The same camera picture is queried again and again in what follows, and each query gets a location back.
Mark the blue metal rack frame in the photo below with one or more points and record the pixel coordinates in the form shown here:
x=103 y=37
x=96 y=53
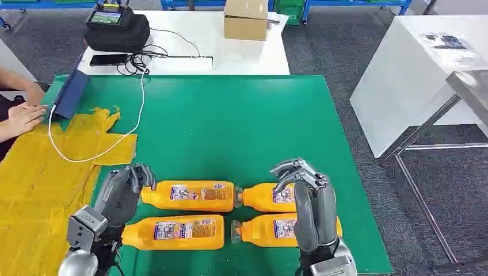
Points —
x=45 y=4
x=343 y=2

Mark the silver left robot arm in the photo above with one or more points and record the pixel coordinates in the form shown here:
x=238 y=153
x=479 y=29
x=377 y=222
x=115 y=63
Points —
x=78 y=264

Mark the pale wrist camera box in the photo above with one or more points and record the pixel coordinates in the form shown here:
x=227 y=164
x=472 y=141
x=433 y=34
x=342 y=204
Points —
x=85 y=226
x=331 y=266

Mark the white side table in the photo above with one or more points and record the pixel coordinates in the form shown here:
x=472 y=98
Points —
x=400 y=84

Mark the black smartphone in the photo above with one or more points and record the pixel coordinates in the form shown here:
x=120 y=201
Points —
x=108 y=59

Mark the steel bench frame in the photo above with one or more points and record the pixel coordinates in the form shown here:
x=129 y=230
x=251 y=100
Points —
x=471 y=89

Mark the dark blue flat box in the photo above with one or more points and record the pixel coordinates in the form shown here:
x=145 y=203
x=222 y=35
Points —
x=72 y=95

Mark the orange drink bottle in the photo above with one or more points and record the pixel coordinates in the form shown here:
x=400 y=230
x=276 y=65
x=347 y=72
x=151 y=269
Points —
x=259 y=231
x=141 y=236
x=259 y=199
x=160 y=198

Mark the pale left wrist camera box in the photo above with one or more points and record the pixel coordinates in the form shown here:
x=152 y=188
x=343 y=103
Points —
x=85 y=226

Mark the green table mat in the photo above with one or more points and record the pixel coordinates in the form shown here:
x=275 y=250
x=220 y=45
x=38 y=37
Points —
x=228 y=125

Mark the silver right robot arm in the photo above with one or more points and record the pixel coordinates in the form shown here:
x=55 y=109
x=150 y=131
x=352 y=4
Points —
x=343 y=249

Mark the person's hand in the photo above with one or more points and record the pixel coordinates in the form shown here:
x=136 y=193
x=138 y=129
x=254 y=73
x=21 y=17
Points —
x=26 y=118

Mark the green plastic crate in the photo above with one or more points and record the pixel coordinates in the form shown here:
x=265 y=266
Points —
x=289 y=11

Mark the white flat board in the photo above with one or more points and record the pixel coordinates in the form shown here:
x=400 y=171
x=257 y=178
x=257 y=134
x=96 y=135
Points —
x=179 y=64

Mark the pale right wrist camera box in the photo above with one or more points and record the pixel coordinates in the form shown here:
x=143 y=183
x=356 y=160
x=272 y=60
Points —
x=331 y=266

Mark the black carry bag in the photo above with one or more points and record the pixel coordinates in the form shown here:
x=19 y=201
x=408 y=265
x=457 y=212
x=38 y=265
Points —
x=118 y=40

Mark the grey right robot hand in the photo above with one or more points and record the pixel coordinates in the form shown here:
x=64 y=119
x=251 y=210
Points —
x=314 y=213

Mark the black controller with screen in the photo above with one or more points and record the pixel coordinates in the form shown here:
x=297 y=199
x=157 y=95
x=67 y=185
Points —
x=106 y=17

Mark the brown cardboard box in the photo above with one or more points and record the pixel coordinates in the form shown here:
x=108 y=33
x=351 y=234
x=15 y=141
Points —
x=246 y=26

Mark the yellow plastic sheet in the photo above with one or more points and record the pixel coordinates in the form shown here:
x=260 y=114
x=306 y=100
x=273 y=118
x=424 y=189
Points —
x=34 y=183

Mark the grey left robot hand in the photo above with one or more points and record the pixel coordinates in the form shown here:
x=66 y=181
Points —
x=118 y=198

